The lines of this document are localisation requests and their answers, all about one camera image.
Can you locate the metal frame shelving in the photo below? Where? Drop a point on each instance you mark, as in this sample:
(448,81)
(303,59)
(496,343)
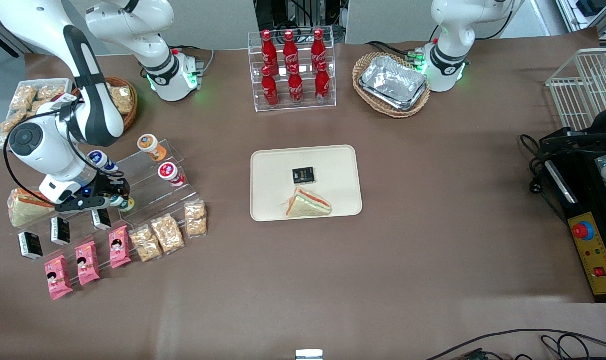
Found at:
(590,10)

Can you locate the light tan wicker basket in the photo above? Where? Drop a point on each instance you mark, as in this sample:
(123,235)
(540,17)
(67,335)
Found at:
(366,62)

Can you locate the white rectangular tray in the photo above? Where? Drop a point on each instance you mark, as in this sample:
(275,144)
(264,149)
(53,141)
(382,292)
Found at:
(65,84)

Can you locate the orange gum bottle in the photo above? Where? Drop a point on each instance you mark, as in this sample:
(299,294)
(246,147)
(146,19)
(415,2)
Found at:
(150,145)

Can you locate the black tissue pack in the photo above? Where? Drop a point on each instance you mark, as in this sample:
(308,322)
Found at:
(303,175)
(60,230)
(101,219)
(30,245)

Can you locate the green gum bottle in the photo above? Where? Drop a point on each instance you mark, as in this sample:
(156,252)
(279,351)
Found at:
(127,204)

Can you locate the small white device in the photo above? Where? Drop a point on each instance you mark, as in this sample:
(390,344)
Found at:
(308,355)

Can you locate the pink snack pack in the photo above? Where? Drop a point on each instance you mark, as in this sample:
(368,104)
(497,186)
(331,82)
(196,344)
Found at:
(58,277)
(87,263)
(119,247)

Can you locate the red cookie box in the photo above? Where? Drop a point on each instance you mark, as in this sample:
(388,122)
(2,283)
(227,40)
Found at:
(63,99)

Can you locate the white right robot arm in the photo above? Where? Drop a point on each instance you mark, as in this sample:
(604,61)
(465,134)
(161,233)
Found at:
(105,120)

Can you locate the red gum bottle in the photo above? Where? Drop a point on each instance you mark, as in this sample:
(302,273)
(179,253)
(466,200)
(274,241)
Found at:
(170,173)

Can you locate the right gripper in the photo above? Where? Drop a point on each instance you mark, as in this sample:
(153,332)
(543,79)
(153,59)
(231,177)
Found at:
(108,186)

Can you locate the beige plastic tray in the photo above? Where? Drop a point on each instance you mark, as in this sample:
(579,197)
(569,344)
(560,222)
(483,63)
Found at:
(278,185)

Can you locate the clear bag of crisp snacks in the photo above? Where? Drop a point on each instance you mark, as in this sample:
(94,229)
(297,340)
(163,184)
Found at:
(167,233)
(196,218)
(37,107)
(23,97)
(124,98)
(145,243)
(50,91)
(10,121)

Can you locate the clear acrylic stepped shelf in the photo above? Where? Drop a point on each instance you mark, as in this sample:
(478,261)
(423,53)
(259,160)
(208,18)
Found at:
(138,170)

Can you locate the blue gum bottle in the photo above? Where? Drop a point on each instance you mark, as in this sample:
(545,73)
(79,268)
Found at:
(106,162)

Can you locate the clear acrylic bottle rack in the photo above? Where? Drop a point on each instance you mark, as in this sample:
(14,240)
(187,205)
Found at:
(302,102)

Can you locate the black box with yellow panel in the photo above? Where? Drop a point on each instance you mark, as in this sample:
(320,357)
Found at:
(600,260)

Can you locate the red cola bottle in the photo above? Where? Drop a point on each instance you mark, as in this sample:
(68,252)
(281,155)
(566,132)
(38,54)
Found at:
(269,90)
(295,89)
(317,47)
(268,50)
(290,50)
(322,85)

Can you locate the stacked aluminium foil trays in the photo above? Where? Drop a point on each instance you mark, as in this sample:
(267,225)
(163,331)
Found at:
(392,82)

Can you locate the wrapped triangle sandwich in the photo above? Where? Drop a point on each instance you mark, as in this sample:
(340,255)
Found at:
(307,205)
(23,212)

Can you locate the dark brown wicker basket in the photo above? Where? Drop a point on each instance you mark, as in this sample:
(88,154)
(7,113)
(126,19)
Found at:
(132,116)

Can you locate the red emergency stop button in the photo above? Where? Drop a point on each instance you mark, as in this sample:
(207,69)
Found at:
(582,230)

